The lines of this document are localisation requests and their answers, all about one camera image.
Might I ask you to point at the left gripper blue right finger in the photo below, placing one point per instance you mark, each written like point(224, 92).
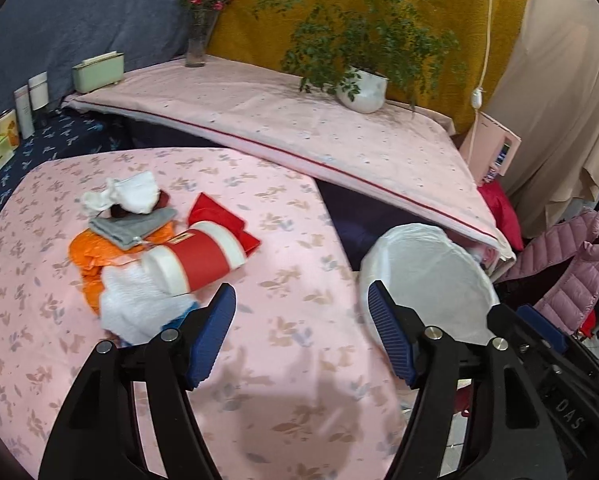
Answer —
point(399, 329)

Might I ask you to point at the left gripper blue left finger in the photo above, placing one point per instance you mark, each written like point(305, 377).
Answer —
point(206, 330)

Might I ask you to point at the white paper towel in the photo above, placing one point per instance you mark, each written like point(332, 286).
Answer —
point(131, 304)

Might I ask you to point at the grey drawstring pouch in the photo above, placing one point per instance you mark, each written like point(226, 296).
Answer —
point(131, 230)

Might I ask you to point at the orange plastic snack bag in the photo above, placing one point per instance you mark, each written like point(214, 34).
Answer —
point(91, 252)

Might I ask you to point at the white cloth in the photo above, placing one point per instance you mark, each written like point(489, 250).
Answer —
point(137, 194)

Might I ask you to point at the white lined trash bin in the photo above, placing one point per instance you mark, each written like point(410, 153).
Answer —
point(424, 270)

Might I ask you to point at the pink floral tablecloth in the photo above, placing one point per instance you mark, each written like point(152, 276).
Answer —
point(299, 391)

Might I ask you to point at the pink puffer jacket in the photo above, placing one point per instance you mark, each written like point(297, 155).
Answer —
point(557, 273)

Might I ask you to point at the red cloth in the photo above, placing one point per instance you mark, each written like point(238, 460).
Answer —
point(503, 212)

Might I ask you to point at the pink dotted shelf cloth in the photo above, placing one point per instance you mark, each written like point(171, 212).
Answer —
point(403, 156)

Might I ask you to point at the dark blue floral cloth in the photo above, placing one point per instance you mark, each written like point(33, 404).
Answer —
point(66, 135)

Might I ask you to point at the white tall bottle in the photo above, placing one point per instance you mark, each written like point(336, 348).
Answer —
point(24, 112)

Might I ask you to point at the pale green tissue box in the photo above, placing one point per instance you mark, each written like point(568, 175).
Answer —
point(97, 72)

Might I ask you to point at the beige curtain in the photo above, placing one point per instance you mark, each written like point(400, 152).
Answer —
point(549, 97)

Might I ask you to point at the small yellow box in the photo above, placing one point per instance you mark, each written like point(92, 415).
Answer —
point(9, 127)

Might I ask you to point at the white jar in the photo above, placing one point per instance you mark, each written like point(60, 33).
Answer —
point(38, 90)

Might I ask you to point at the potted green plant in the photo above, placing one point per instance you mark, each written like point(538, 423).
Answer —
point(335, 42)

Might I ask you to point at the glass vase with red flowers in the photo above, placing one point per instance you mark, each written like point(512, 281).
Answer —
point(202, 17)

